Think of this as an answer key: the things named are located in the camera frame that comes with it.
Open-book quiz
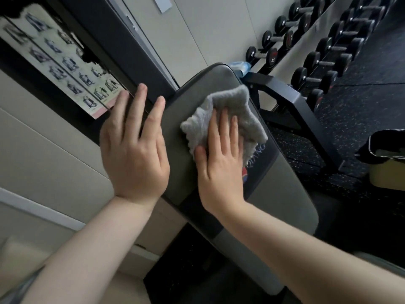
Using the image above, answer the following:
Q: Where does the exercise chart poster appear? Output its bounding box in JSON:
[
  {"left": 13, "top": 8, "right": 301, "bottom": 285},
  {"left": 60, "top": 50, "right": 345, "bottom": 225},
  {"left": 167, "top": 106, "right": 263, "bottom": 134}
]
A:
[{"left": 0, "top": 3, "right": 129, "bottom": 120}]

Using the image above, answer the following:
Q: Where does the black dumbbell rack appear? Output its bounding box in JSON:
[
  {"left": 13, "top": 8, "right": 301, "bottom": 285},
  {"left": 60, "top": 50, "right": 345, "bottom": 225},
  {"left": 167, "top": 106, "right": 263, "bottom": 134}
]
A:
[{"left": 243, "top": 0, "right": 399, "bottom": 174}]

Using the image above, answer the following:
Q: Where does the person's left hand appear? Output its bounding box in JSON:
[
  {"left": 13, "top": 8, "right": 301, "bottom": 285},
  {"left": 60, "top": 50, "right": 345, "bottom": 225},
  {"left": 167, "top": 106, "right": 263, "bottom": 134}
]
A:
[{"left": 100, "top": 84, "right": 171, "bottom": 206}]

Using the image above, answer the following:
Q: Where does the person's right hand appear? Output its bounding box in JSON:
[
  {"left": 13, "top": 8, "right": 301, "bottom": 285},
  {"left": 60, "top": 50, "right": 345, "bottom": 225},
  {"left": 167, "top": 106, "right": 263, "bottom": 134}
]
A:
[{"left": 193, "top": 108, "right": 246, "bottom": 216}]

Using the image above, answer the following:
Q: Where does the blue wet wipes pack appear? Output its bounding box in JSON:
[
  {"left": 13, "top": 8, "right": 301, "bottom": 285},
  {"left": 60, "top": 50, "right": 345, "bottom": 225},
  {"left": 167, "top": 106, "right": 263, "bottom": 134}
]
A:
[{"left": 227, "top": 61, "right": 252, "bottom": 76}]

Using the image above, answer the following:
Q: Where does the person's right forearm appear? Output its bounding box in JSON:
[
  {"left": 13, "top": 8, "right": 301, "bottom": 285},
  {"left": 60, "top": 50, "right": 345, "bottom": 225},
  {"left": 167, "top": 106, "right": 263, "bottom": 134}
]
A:
[{"left": 218, "top": 201, "right": 405, "bottom": 304}]

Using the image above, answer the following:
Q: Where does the grey backrest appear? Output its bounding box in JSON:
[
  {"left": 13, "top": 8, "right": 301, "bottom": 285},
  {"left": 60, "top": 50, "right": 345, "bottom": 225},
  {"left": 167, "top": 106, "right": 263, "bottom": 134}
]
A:
[{"left": 159, "top": 62, "right": 319, "bottom": 296}]

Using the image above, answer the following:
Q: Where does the white door frame strip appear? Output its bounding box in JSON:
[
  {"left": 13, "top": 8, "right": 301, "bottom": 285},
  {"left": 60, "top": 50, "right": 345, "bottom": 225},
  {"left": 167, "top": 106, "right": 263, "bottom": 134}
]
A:
[{"left": 0, "top": 186, "right": 86, "bottom": 231}]

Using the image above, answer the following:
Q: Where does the grey microfibre cloth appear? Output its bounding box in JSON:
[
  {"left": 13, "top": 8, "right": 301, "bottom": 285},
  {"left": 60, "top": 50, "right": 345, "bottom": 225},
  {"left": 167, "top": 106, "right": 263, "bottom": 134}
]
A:
[{"left": 180, "top": 84, "right": 269, "bottom": 168}]

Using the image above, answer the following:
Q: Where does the person's left forearm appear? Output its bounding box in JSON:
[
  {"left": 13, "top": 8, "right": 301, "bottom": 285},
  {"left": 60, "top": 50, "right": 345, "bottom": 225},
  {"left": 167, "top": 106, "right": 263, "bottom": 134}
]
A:
[{"left": 19, "top": 196, "right": 156, "bottom": 304}]

